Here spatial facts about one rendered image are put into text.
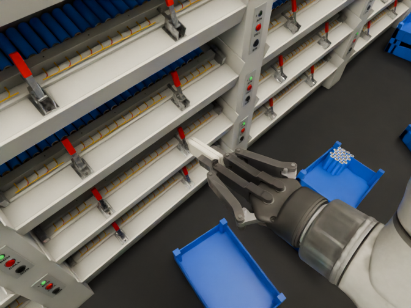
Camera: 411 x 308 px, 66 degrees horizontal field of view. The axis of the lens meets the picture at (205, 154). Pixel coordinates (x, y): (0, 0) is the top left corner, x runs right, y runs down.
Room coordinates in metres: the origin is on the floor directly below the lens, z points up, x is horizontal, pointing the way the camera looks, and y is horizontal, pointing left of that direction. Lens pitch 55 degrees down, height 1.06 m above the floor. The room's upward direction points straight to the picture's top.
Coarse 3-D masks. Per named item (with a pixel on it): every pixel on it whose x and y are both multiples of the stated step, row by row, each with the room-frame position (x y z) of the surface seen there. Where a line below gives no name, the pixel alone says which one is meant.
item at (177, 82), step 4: (172, 72) 0.54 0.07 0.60; (176, 72) 0.55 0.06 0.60; (172, 76) 0.54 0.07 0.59; (176, 76) 0.54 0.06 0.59; (176, 80) 0.54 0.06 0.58; (176, 84) 0.53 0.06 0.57; (180, 84) 0.54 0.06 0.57; (180, 88) 0.54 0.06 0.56; (180, 92) 0.53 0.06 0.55; (180, 96) 0.53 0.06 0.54
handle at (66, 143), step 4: (64, 140) 0.36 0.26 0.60; (68, 140) 0.36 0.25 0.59; (64, 144) 0.35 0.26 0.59; (68, 144) 0.36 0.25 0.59; (68, 148) 0.35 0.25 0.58; (72, 148) 0.35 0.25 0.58; (68, 152) 0.35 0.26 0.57; (72, 152) 0.35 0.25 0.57; (72, 156) 0.35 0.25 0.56; (76, 156) 0.35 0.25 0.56; (76, 160) 0.35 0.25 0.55; (80, 160) 0.35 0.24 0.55; (80, 164) 0.34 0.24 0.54
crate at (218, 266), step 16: (224, 224) 0.41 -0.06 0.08; (208, 240) 0.39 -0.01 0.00; (224, 240) 0.39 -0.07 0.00; (176, 256) 0.31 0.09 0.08; (192, 256) 0.33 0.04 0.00; (208, 256) 0.33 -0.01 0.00; (224, 256) 0.33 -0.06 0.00; (240, 256) 0.33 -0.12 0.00; (192, 272) 0.28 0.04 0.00; (208, 272) 0.28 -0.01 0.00; (224, 272) 0.28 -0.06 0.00; (240, 272) 0.28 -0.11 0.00; (256, 272) 0.28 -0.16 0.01; (208, 288) 0.23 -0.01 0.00; (224, 288) 0.23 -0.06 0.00; (240, 288) 0.23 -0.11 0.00; (256, 288) 0.23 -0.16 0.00; (272, 288) 0.22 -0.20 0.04; (208, 304) 0.19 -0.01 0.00; (224, 304) 0.19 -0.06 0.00; (240, 304) 0.19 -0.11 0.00; (256, 304) 0.19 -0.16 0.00; (272, 304) 0.19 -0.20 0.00
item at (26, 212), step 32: (224, 64) 0.67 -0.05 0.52; (192, 96) 0.56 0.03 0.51; (128, 128) 0.45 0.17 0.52; (160, 128) 0.46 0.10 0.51; (64, 160) 0.36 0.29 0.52; (96, 160) 0.37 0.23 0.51; (128, 160) 0.40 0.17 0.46; (0, 192) 0.28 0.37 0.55; (32, 192) 0.29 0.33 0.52; (64, 192) 0.30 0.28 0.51; (32, 224) 0.24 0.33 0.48
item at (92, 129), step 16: (192, 64) 0.63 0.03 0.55; (160, 80) 0.57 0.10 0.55; (144, 96) 0.52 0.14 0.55; (160, 96) 0.54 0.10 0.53; (112, 112) 0.47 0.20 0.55; (128, 112) 0.49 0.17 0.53; (96, 128) 0.43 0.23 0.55; (32, 160) 0.34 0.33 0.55; (48, 160) 0.35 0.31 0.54; (16, 176) 0.31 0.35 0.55; (16, 192) 0.29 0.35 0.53
